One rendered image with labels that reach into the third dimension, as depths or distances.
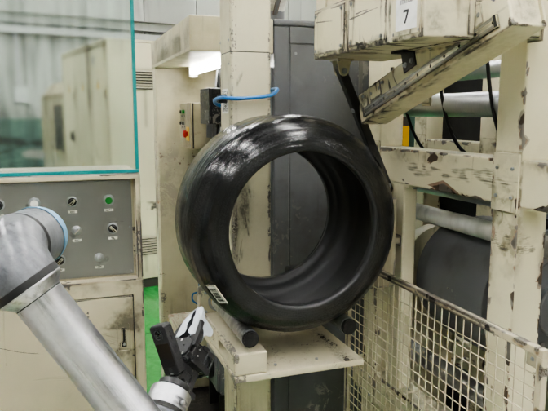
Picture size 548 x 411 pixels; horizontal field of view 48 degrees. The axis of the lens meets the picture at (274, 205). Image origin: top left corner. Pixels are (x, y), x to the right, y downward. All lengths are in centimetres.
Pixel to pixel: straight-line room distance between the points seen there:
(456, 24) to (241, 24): 70
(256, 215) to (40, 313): 97
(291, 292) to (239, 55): 73
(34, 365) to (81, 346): 118
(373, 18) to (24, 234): 97
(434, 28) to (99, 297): 141
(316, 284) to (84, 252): 83
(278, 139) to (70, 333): 70
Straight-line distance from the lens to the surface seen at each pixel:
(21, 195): 218
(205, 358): 142
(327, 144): 155
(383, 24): 156
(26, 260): 109
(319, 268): 189
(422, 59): 165
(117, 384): 112
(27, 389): 231
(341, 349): 180
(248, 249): 192
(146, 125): 516
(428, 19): 142
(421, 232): 243
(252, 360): 162
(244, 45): 188
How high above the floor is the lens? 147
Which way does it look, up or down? 9 degrees down
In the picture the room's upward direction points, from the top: straight up
